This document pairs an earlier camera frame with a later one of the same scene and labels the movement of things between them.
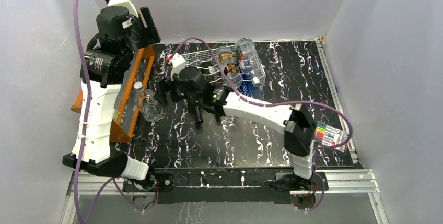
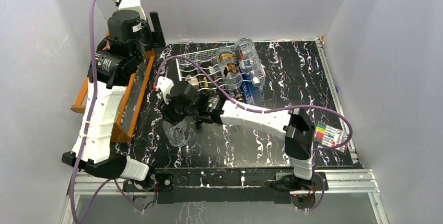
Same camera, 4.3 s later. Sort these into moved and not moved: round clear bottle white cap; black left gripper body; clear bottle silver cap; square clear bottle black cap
Moved: clear bottle silver cap
Not moved: square clear bottle black cap; black left gripper body; round clear bottle white cap
